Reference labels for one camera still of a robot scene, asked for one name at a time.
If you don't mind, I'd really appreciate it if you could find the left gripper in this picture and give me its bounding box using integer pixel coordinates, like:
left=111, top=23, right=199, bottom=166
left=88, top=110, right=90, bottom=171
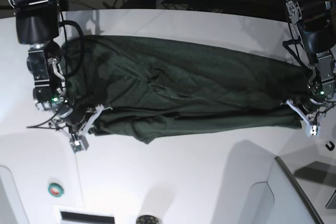
left=300, top=97, right=326, bottom=116

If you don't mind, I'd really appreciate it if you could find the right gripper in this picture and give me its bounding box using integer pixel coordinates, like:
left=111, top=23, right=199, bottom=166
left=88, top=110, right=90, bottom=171
left=59, top=105, right=87, bottom=132

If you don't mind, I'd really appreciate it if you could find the dark green t-shirt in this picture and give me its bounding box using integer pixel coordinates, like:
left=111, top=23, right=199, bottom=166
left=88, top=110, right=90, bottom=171
left=61, top=35, right=309, bottom=144

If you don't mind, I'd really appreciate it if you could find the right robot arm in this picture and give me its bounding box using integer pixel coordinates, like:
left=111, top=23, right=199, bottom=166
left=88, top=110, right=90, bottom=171
left=8, top=0, right=86, bottom=133

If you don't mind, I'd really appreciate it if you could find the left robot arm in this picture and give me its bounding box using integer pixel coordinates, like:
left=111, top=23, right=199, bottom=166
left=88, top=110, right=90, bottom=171
left=283, top=0, right=335, bottom=115

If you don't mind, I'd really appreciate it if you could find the black U-shaped hook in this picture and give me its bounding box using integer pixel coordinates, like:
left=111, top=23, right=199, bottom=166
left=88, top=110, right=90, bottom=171
left=325, top=141, right=335, bottom=152

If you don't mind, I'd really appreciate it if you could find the grey metal tray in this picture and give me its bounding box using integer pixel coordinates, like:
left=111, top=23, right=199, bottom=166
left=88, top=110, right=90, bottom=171
left=276, top=155, right=335, bottom=223

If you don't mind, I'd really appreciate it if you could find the green tape roll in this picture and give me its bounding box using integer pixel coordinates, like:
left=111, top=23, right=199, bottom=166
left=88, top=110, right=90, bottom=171
left=48, top=183, right=64, bottom=198

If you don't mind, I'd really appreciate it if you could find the black perforated round object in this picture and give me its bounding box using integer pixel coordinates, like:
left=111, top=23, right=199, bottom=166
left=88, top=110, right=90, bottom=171
left=136, top=215, right=160, bottom=224

